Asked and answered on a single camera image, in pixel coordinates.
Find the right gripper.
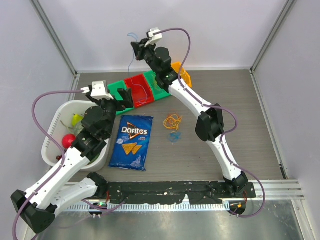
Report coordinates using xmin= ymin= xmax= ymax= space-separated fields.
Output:
xmin=130 ymin=39 xmax=159 ymax=77

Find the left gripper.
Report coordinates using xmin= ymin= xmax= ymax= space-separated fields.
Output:
xmin=86 ymin=87 xmax=133 ymax=137

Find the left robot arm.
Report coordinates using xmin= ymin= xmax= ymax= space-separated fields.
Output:
xmin=10 ymin=85 xmax=134 ymax=239

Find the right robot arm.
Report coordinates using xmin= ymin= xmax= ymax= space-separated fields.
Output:
xmin=130 ymin=38 xmax=248 ymax=198

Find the left green bin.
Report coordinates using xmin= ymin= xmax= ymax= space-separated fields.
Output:
xmin=107 ymin=80 xmax=128 ymax=101

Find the green bin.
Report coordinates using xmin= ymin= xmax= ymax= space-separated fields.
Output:
xmin=107 ymin=80 xmax=128 ymax=101
xmin=143 ymin=70 xmax=171 ymax=101

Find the red bin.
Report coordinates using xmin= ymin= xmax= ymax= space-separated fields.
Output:
xmin=124 ymin=73 xmax=155 ymax=109

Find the yellow green pear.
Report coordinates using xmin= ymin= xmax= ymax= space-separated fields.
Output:
xmin=71 ymin=114 xmax=84 ymax=127

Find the right green bin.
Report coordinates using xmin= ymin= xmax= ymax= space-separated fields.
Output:
xmin=143 ymin=70 xmax=171 ymax=101

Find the green melon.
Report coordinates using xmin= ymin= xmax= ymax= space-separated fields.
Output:
xmin=73 ymin=121 xmax=84 ymax=136

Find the blue Doritos chip bag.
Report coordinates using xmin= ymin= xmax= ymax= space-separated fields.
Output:
xmin=108 ymin=115 xmax=154 ymax=172

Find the orange bin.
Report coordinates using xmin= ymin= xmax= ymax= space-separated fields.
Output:
xmin=171 ymin=61 xmax=192 ymax=88

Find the white fruit basket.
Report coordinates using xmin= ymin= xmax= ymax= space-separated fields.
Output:
xmin=41 ymin=100 xmax=110 ymax=172

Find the red apple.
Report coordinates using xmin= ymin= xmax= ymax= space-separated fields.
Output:
xmin=61 ymin=133 xmax=76 ymax=149

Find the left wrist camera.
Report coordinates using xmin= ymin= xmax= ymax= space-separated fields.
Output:
xmin=80 ymin=80 xmax=114 ymax=100

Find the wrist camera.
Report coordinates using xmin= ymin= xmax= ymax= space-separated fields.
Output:
xmin=80 ymin=80 xmax=114 ymax=100
xmin=144 ymin=27 xmax=163 ymax=47

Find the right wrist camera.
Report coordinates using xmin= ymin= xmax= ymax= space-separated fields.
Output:
xmin=144 ymin=27 xmax=163 ymax=47

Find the left frame post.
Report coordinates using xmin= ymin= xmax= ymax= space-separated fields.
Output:
xmin=30 ymin=0 xmax=78 ymax=77

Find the frame post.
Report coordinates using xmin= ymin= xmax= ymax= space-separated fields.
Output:
xmin=30 ymin=0 xmax=78 ymax=77
xmin=250 ymin=0 xmax=297 ymax=74

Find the white slotted cable duct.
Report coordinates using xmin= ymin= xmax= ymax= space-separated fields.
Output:
xmin=65 ymin=201 xmax=230 ymax=213

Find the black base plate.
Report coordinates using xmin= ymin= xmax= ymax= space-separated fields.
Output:
xmin=77 ymin=180 xmax=257 ymax=205

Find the right frame post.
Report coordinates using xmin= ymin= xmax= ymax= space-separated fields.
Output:
xmin=250 ymin=0 xmax=297 ymax=74

